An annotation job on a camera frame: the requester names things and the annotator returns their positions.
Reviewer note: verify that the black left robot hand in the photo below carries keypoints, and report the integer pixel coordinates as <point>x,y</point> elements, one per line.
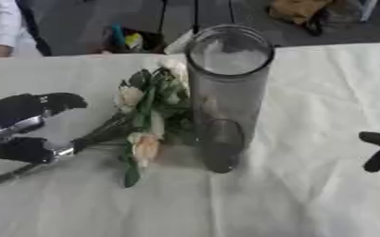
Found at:
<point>20,108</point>

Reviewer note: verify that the white and peach flower bouquet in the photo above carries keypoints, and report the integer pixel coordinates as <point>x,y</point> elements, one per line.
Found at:
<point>144,108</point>

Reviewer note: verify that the tall clear glass vase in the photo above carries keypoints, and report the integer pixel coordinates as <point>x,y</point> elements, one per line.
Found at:
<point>226,102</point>

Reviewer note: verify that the person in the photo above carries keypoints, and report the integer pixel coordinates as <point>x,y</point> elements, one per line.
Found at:
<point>1,24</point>

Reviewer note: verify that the dark bag with colourful items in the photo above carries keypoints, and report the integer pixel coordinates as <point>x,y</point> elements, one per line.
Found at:
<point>134,40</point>

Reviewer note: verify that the white paper sheet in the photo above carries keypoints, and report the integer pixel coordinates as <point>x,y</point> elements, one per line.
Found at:
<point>177,43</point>

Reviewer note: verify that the tan bag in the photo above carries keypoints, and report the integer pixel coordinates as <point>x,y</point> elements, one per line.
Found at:
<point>298,10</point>

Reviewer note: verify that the black tripod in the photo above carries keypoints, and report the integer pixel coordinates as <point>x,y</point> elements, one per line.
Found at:
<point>195,15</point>

